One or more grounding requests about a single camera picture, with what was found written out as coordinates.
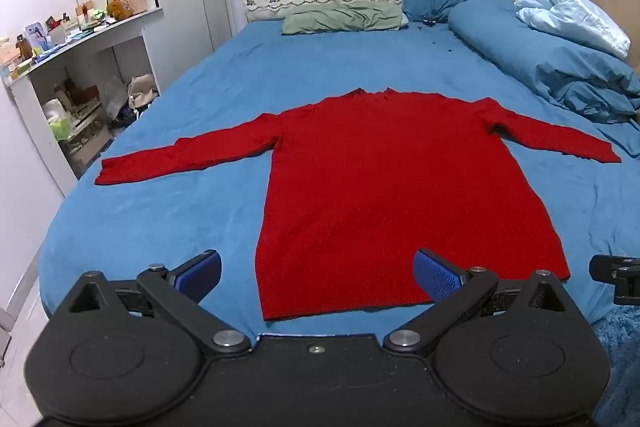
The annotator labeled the white shelf desk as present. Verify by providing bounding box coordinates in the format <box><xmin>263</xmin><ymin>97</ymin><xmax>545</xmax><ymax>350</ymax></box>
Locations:
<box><xmin>0</xmin><ymin>6</ymin><xmax>165</xmax><ymax>198</ymax></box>

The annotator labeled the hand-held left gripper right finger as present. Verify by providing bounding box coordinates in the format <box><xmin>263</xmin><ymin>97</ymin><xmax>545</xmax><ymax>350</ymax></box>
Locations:
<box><xmin>382</xmin><ymin>249</ymin><xmax>593</xmax><ymax>356</ymax></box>

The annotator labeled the blue shaggy rug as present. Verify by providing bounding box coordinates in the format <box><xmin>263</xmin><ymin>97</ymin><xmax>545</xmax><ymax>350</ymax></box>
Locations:
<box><xmin>590</xmin><ymin>306</ymin><xmax>640</xmax><ymax>427</ymax></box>

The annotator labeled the brown teddy bear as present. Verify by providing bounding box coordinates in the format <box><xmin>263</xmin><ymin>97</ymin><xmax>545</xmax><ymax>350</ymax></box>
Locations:
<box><xmin>106</xmin><ymin>0</ymin><xmax>135</xmax><ymax>22</ymax></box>

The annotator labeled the white cloth bag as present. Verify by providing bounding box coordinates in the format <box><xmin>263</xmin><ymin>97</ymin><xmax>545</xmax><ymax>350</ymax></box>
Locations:
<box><xmin>127</xmin><ymin>74</ymin><xmax>161</xmax><ymax>111</ymax></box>

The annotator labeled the bed with blue sheet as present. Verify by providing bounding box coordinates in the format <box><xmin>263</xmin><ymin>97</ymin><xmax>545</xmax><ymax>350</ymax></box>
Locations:
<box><xmin>37</xmin><ymin>18</ymin><xmax>640</xmax><ymax>339</ymax></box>

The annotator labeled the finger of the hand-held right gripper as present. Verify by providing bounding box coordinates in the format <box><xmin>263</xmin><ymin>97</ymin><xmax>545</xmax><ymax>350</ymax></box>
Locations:
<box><xmin>589</xmin><ymin>254</ymin><xmax>640</xmax><ymax>306</ymax></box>

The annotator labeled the blue picture card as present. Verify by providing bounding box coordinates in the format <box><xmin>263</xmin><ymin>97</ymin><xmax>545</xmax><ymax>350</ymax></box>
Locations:
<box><xmin>25</xmin><ymin>22</ymin><xmax>51</xmax><ymax>50</ymax></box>

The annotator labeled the blue duvet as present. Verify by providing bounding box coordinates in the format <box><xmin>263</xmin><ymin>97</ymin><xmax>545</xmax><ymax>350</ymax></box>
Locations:
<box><xmin>447</xmin><ymin>0</ymin><xmax>640</xmax><ymax>126</ymax></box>

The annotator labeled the light blue blanket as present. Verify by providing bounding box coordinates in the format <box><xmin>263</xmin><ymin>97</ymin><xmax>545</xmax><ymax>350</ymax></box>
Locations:
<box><xmin>515</xmin><ymin>0</ymin><xmax>632</xmax><ymax>60</ymax></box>

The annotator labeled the red knit sweater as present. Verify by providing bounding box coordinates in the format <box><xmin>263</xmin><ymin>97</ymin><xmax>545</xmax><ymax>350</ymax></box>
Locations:
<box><xmin>95</xmin><ymin>88</ymin><xmax>622</xmax><ymax>322</ymax></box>

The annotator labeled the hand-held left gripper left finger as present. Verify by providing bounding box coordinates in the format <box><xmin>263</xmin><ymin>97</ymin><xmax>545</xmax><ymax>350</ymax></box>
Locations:
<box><xmin>50</xmin><ymin>249</ymin><xmax>252</xmax><ymax>358</ymax></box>

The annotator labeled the green pillow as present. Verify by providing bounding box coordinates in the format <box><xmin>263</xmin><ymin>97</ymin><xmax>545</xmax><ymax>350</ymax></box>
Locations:
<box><xmin>281</xmin><ymin>0</ymin><xmax>410</xmax><ymax>36</ymax></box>

